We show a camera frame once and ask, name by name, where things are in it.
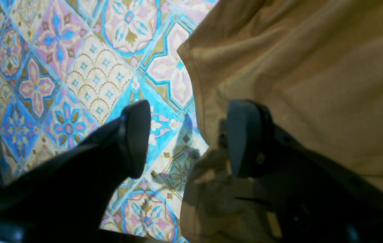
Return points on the brown t-shirt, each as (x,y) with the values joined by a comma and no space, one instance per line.
(316,64)

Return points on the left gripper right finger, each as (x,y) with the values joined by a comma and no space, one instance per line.
(314,199)

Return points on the patterned tile tablecloth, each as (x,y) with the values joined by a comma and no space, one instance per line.
(70,66)

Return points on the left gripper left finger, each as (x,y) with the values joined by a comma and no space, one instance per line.
(64,199)

